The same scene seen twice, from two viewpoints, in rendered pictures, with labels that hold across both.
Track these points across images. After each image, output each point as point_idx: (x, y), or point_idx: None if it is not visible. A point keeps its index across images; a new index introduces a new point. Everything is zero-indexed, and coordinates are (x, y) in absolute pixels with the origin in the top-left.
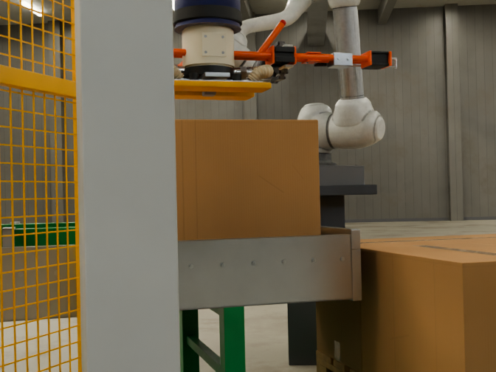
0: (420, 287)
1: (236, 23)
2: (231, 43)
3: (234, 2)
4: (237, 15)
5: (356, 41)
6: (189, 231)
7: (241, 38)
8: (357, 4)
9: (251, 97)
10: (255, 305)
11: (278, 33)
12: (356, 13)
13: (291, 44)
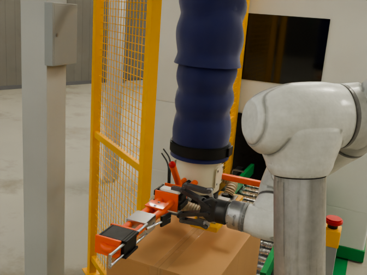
0: None
1: (173, 154)
2: (178, 169)
3: (172, 136)
4: (171, 148)
5: (273, 245)
6: None
7: (267, 173)
8: (273, 174)
9: (196, 227)
10: None
11: (172, 173)
12: (275, 191)
13: (160, 187)
